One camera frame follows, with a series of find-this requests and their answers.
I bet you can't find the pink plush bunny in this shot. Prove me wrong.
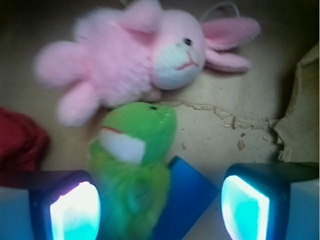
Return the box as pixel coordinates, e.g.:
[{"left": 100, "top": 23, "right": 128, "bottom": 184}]
[{"left": 33, "top": 0, "right": 261, "bottom": 127}]

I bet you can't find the red crumpled cloth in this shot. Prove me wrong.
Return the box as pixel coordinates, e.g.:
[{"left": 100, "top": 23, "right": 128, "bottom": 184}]
[{"left": 0, "top": 108, "right": 50, "bottom": 173}]

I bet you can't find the blue wooden block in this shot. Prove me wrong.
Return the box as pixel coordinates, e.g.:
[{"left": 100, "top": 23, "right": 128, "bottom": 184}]
[{"left": 151, "top": 156, "right": 220, "bottom": 240}]

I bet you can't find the brown paper bag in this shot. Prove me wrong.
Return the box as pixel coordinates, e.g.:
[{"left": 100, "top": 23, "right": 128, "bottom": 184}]
[{"left": 0, "top": 0, "right": 320, "bottom": 181}]

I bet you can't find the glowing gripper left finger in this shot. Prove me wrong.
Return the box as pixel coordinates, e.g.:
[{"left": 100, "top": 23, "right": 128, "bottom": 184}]
[{"left": 0, "top": 170, "right": 101, "bottom": 240}]

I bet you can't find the green plush animal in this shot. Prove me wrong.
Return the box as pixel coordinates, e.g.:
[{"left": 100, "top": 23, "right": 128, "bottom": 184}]
[{"left": 88, "top": 102, "right": 177, "bottom": 240}]

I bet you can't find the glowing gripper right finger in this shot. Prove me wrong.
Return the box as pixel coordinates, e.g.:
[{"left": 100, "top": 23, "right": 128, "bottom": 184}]
[{"left": 220, "top": 162, "right": 320, "bottom": 240}]

